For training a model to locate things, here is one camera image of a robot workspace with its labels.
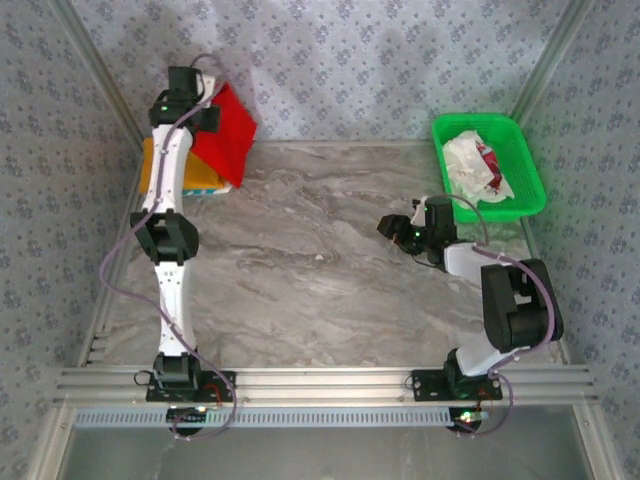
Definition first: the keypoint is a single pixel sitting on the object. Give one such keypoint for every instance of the red t-shirt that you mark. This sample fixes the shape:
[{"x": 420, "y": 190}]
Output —
[{"x": 230, "y": 135}]

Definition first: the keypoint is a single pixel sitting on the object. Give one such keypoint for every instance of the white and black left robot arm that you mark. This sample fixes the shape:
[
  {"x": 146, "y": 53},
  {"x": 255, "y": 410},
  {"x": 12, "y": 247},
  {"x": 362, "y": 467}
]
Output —
[{"x": 170, "y": 290}]

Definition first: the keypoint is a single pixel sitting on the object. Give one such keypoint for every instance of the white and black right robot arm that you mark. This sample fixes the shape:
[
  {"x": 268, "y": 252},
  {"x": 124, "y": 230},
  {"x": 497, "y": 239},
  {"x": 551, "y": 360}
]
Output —
[{"x": 520, "y": 310}]

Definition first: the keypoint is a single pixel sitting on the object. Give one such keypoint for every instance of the yellow folded t-shirt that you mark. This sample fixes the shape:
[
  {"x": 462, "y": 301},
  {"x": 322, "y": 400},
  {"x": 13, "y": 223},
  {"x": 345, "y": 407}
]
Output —
[{"x": 200, "y": 172}]

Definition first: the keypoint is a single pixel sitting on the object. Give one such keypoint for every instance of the white crumpled t-shirt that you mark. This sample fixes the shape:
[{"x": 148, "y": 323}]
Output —
[{"x": 462, "y": 155}]

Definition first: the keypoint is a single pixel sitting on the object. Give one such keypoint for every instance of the teal printed folded t-shirt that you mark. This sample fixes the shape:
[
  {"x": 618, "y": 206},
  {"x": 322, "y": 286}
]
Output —
[{"x": 205, "y": 190}]

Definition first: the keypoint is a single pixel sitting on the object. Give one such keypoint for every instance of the green plastic basket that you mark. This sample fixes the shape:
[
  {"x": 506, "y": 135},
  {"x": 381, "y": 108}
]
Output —
[{"x": 525, "y": 150}]

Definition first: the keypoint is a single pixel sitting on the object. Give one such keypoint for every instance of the small circuit board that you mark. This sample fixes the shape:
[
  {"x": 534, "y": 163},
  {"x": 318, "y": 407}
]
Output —
[
  {"x": 467, "y": 419},
  {"x": 187, "y": 417}
]

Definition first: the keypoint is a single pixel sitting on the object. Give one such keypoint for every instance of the slanted aluminium frame post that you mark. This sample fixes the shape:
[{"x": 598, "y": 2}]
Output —
[
  {"x": 550, "y": 65},
  {"x": 100, "y": 70}
]

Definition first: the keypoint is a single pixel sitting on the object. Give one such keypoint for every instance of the aluminium table side rail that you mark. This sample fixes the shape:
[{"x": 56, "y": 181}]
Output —
[
  {"x": 547, "y": 280},
  {"x": 107, "y": 300}
]

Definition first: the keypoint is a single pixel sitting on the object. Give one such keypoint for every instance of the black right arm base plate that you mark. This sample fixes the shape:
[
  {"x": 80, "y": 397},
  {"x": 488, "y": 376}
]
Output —
[{"x": 425, "y": 385}]

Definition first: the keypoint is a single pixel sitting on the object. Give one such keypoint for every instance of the wide aluminium mounting rail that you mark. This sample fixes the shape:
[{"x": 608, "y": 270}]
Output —
[{"x": 325, "y": 382}]

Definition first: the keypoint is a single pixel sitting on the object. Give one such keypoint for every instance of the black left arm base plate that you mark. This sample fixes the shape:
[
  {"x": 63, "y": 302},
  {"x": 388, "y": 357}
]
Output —
[{"x": 225, "y": 382}]

